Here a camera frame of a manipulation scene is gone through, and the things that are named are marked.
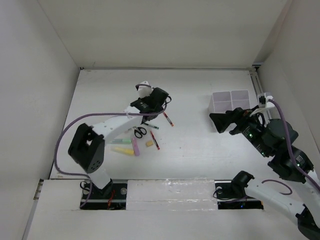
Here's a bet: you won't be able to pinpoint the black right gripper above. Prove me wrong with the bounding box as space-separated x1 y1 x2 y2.
209 104 271 157

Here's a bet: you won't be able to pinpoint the green pen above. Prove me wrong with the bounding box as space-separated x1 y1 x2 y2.
143 122 160 130

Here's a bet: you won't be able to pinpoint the red pen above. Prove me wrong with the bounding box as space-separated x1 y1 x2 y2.
163 112 174 127
150 130 160 150

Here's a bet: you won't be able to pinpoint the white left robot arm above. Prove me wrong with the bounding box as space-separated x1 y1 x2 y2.
67 83 172 199

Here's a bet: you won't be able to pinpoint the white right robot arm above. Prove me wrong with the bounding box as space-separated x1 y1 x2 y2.
209 107 320 240

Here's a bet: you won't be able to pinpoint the white divided organizer left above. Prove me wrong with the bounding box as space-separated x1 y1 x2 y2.
207 91 233 114

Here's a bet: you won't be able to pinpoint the yellow eraser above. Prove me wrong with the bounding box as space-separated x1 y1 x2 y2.
145 140 154 147

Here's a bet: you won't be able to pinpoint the pink highlighter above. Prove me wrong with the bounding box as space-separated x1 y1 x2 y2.
131 137 140 157

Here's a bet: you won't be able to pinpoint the yellow highlighter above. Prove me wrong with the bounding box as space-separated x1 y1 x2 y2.
111 147 135 156

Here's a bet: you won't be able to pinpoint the green highlighter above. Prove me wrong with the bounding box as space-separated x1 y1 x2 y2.
109 138 132 145

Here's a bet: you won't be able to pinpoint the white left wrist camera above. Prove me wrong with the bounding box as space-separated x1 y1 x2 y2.
136 81 153 98

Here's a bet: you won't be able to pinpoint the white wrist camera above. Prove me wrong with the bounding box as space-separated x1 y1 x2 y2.
136 81 153 98
257 92 275 110

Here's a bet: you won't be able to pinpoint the black handled scissors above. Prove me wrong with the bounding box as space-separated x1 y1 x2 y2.
133 126 147 139

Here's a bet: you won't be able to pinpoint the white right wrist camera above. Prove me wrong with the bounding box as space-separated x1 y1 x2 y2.
257 92 275 110

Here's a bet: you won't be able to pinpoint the aluminium rail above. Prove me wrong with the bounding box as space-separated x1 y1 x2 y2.
248 64 264 100

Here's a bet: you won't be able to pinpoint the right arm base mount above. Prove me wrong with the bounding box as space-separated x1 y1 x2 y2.
212 182 264 210

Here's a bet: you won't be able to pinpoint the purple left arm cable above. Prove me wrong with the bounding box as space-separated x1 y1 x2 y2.
53 99 168 208

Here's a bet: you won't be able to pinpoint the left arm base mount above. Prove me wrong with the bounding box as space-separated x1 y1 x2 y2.
80 181 128 211

